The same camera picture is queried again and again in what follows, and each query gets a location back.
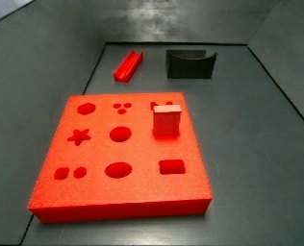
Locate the red arch bar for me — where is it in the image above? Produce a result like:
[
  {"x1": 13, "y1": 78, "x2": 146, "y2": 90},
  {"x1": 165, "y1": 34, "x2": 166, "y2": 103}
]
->
[{"x1": 114, "y1": 50, "x2": 145, "y2": 83}]

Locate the red foam shape board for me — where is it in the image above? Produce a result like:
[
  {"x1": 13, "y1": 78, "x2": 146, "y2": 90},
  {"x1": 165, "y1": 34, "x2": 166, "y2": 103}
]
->
[{"x1": 27, "y1": 92, "x2": 213, "y2": 223}]

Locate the black curved fixture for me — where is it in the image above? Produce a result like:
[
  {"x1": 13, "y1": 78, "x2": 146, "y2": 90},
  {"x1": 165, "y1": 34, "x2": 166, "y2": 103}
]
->
[{"x1": 166, "y1": 49, "x2": 219, "y2": 79}]

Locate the red rectangular block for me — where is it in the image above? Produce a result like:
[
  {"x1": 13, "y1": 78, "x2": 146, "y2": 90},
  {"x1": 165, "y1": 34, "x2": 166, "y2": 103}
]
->
[{"x1": 153, "y1": 105, "x2": 182, "y2": 136}]

